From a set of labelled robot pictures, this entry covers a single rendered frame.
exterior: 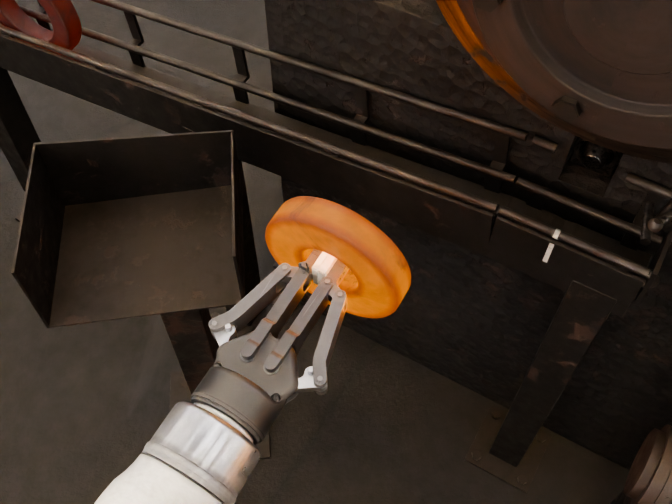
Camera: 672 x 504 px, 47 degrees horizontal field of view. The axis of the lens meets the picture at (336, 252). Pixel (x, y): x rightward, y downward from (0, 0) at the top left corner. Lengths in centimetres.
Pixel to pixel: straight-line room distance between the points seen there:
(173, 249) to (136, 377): 64
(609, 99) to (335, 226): 26
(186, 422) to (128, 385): 102
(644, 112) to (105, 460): 124
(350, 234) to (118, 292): 45
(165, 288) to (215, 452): 44
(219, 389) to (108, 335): 108
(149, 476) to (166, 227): 52
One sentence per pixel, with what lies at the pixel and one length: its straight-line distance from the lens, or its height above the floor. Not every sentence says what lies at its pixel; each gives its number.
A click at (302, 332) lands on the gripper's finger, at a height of 85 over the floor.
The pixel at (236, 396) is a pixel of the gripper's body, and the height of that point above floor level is 87.
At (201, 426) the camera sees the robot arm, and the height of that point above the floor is 88.
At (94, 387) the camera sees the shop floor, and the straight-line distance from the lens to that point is 170.
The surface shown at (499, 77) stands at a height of 92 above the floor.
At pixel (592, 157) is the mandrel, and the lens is 102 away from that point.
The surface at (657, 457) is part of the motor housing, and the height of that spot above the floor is 52.
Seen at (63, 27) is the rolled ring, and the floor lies 68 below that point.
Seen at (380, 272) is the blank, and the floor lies 87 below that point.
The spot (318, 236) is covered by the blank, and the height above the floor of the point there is 89.
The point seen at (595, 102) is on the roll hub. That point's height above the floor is 101.
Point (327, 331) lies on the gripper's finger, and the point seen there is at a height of 85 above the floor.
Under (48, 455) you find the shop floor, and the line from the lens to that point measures 167.
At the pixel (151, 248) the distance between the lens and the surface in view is 110.
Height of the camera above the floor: 148
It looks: 56 degrees down
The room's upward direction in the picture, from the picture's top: straight up
